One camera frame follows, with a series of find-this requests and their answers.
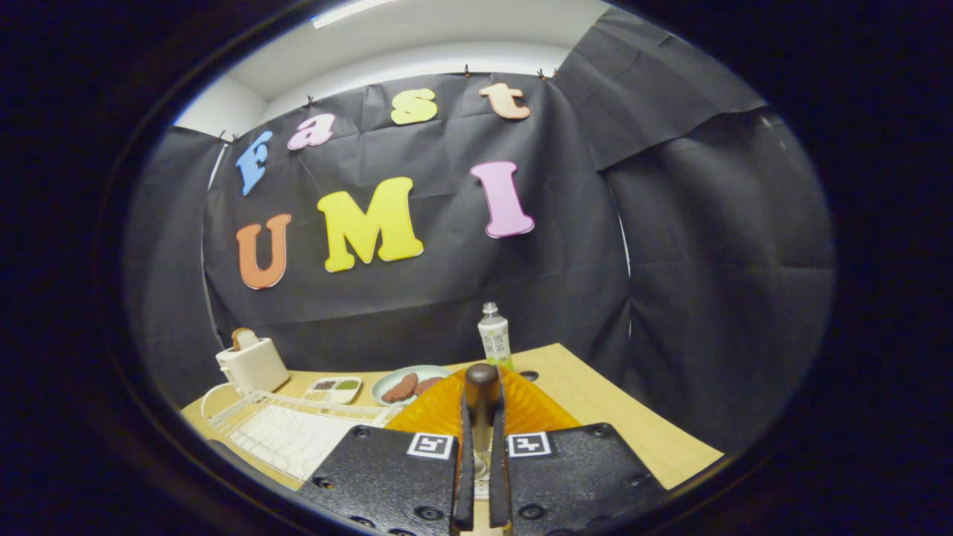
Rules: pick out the bread slice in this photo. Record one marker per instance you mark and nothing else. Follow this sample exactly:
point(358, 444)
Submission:
point(244, 339)

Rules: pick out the brown meat patty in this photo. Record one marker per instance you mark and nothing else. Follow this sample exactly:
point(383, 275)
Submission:
point(429, 385)
point(400, 388)

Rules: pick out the white toaster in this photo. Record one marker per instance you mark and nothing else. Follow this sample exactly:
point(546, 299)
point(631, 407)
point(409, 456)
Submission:
point(253, 368)

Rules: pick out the pale green patty plate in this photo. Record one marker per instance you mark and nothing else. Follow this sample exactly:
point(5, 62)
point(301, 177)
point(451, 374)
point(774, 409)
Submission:
point(387, 381)

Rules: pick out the white divided seasoning dish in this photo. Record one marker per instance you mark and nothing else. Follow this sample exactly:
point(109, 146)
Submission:
point(350, 394)

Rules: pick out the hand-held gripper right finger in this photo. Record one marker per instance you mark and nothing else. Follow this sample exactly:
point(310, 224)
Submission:
point(497, 484)

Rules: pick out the white ribbed drain tray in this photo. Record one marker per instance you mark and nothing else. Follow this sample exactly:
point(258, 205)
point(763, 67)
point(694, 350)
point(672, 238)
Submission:
point(290, 443)

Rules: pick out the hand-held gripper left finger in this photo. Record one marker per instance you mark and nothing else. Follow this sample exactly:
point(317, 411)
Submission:
point(467, 484)

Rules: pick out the green label drink bottle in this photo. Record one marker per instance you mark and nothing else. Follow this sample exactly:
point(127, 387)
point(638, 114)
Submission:
point(494, 339)

